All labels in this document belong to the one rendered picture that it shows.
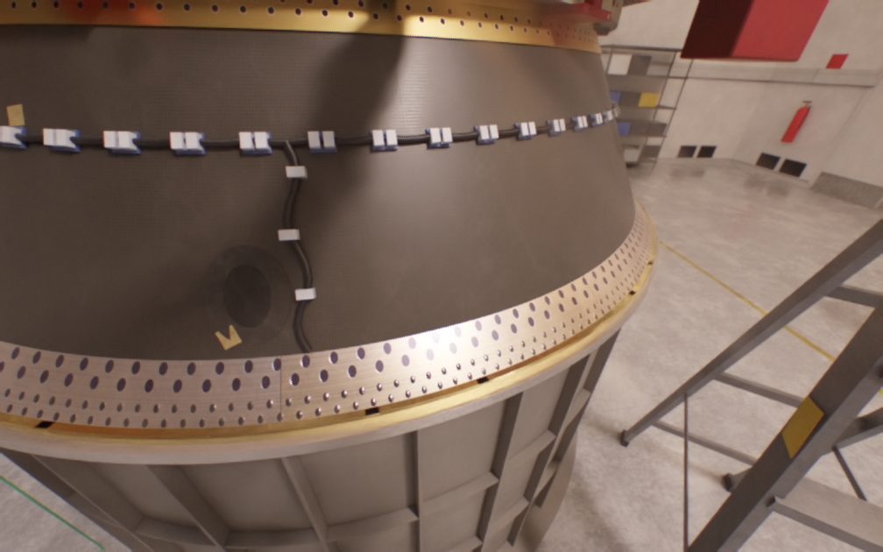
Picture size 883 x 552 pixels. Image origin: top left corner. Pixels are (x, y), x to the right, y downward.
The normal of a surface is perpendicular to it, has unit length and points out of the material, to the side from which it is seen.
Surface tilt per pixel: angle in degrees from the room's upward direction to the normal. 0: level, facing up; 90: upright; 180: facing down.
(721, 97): 90
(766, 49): 90
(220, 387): 43
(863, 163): 90
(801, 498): 0
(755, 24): 90
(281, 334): 62
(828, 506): 0
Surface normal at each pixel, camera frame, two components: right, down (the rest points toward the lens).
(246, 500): 0.04, 0.55
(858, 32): -0.99, 0.05
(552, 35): 0.61, -0.03
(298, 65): 0.21, 0.09
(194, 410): 0.07, -0.24
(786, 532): 0.03, -0.84
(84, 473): 0.98, 0.13
